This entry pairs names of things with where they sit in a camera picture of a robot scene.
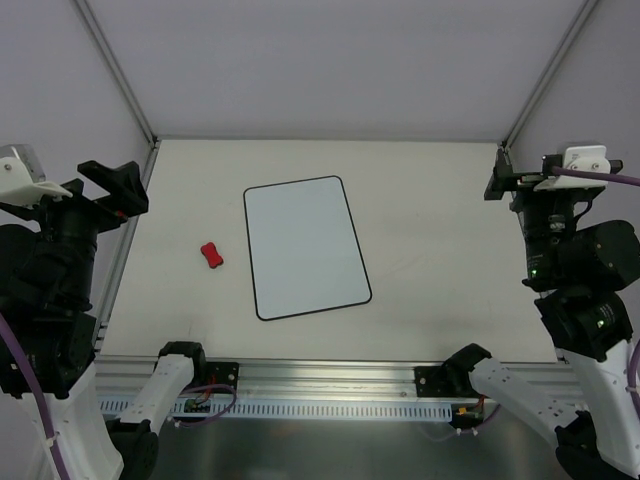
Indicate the aluminium mounting rail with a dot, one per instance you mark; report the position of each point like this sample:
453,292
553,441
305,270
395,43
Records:
328,380

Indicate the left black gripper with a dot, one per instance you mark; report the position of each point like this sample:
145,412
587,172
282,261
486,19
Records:
93,209

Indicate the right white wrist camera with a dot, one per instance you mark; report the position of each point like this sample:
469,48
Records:
578,167

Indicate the right aluminium frame post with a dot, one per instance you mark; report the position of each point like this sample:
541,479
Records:
570,37

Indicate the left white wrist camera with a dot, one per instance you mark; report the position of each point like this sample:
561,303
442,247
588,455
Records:
23,181

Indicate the left aluminium frame post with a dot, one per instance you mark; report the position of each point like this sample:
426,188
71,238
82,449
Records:
98,37

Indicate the white whiteboard black frame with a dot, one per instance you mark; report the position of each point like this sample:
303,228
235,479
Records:
304,252

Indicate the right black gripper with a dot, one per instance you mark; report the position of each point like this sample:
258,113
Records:
542,179

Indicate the red whiteboard eraser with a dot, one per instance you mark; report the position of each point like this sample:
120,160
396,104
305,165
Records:
211,255

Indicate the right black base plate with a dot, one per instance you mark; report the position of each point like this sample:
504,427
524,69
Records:
435,382

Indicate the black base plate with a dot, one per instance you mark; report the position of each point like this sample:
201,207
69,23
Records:
221,375
435,382

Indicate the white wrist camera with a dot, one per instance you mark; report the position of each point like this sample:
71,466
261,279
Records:
578,167
23,181

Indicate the white slotted cable duct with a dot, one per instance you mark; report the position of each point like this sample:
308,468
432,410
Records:
410,411

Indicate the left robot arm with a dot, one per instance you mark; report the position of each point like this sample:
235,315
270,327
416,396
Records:
47,330

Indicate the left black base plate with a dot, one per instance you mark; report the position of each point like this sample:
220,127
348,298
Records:
221,375

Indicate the aluminium frame post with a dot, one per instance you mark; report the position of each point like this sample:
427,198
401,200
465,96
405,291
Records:
98,37
570,37

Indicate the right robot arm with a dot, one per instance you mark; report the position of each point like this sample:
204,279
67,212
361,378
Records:
578,275

